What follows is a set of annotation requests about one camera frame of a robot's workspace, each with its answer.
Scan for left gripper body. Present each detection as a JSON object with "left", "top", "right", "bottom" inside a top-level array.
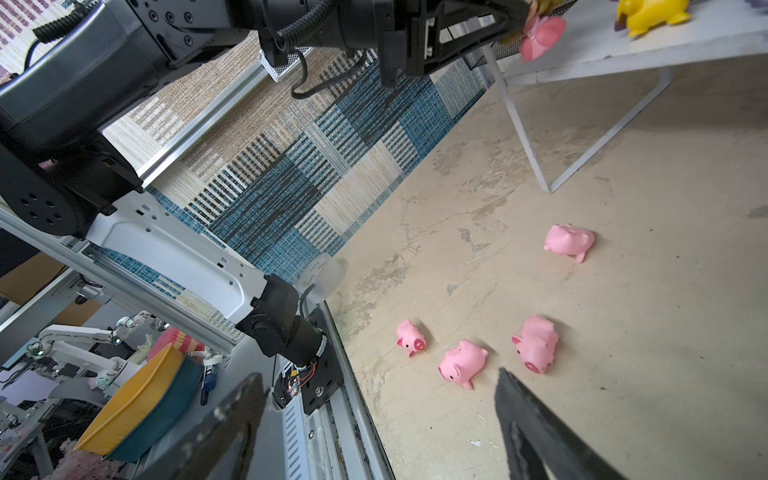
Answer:
[{"left": 377, "top": 1, "right": 474, "bottom": 87}]

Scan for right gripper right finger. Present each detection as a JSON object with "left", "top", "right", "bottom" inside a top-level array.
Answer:
[{"left": 494, "top": 368, "right": 624, "bottom": 479}]

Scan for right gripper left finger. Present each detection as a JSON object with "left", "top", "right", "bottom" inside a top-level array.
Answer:
[{"left": 137, "top": 373, "right": 267, "bottom": 480}]

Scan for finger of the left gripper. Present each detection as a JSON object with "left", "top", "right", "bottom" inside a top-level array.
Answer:
[{"left": 419, "top": 1, "right": 530, "bottom": 75}]

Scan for olive green toy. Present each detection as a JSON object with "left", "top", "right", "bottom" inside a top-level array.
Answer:
[{"left": 520, "top": 0, "right": 567, "bottom": 62}]

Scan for yellow blue figure toy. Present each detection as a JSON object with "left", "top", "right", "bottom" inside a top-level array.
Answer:
[{"left": 614, "top": 0, "right": 690, "bottom": 38}]

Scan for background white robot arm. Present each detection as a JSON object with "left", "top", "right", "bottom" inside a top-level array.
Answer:
[{"left": 28, "top": 325, "right": 266, "bottom": 479}]

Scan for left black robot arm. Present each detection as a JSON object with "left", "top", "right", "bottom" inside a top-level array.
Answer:
[{"left": 1, "top": 1, "right": 487, "bottom": 348}]

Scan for white two-tier shelf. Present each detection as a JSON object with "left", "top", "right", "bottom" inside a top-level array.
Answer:
[{"left": 482, "top": 0, "right": 767, "bottom": 193}]

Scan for teal plastic bowl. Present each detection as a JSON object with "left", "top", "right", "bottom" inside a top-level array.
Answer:
[{"left": 106, "top": 357, "right": 203, "bottom": 462}]

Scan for pink pig toy middle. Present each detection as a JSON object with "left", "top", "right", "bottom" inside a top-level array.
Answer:
[{"left": 511, "top": 316, "right": 559, "bottom": 374}]

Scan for pink pig toy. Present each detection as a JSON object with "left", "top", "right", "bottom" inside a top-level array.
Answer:
[
  {"left": 543, "top": 224, "right": 596, "bottom": 264},
  {"left": 396, "top": 319, "right": 427, "bottom": 357},
  {"left": 511, "top": 316, "right": 559, "bottom": 374},
  {"left": 438, "top": 339, "right": 489, "bottom": 390}
]

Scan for pink pig toy lower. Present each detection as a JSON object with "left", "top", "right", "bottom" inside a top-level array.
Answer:
[{"left": 438, "top": 339, "right": 489, "bottom": 390}]

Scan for pink artificial flowers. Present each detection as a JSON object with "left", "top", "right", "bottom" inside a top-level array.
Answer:
[{"left": 42, "top": 439, "right": 126, "bottom": 480}]

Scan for pink pig toy left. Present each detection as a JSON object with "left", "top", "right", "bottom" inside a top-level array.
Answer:
[{"left": 396, "top": 319, "right": 427, "bottom": 357}]

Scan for pink pig toy far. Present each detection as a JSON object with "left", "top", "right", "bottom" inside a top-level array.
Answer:
[{"left": 543, "top": 224, "right": 596, "bottom": 264}]

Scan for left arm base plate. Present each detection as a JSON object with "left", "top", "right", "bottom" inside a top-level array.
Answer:
[{"left": 271, "top": 304, "right": 344, "bottom": 416}]

